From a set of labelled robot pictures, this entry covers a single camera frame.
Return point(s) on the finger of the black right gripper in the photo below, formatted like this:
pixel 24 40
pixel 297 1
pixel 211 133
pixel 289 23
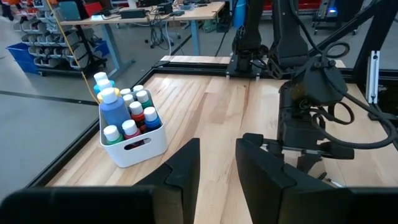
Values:
pixel 316 161
pixel 304 161

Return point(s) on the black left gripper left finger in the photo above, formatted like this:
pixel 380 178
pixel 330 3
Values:
pixel 186 174

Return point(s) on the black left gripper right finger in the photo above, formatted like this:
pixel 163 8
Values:
pixel 273 199

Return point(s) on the black paintbrush silver ferrule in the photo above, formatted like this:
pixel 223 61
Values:
pixel 334 182

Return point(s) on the small dark blue paint bottle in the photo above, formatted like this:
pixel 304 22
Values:
pixel 151 116

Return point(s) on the small red paint bottle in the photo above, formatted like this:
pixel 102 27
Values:
pixel 136 112
pixel 130 128

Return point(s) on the small green paint bottle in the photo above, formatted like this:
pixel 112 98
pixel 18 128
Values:
pixel 112 133
pixel 143 98

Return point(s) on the large blue paint bottle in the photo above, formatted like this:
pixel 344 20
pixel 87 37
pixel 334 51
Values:
pixel 115 115

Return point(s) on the small black paint bottle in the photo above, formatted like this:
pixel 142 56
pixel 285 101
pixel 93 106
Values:
pixel 128 99

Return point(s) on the small teal paint bottle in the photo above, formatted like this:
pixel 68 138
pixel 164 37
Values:
pixel 138 88

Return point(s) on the small light blue paint bottle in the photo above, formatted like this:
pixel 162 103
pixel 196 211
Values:
pixel 125 91

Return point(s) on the large yellow paint bottle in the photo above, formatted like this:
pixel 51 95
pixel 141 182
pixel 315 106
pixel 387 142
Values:
pixel 104 84

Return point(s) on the large teal paint bottle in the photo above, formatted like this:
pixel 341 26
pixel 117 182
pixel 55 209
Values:
pixel 100 76

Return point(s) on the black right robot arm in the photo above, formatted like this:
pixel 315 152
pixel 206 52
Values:
pixel 289 37

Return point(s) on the white storage bin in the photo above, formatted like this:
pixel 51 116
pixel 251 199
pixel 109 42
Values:
pixel 140 149

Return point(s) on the shelf with red bins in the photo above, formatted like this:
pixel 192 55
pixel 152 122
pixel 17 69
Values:
pixel 311 3

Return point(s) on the blue barrel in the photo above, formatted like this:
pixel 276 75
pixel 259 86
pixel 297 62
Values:
pixel 239 12

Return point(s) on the grey desk leg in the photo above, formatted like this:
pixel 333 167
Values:
pixel 113 46
pixel 195 37

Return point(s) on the wooden desk top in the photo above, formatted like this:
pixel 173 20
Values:
pixel 199 12

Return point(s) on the black power adapter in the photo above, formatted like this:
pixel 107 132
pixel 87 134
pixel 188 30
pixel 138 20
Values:
pixel 133 13

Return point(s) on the red box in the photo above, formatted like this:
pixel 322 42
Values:
pixel 92 7

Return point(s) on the rack with grey bins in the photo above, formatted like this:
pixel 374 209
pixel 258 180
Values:
pixel 46 31

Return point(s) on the blue crate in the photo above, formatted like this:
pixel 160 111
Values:
pixel 21 57

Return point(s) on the silver aluminium bracket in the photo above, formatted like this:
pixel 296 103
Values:
pixel 373 77

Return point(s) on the black overhead rig frame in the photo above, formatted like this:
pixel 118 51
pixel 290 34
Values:
pixel 377 28

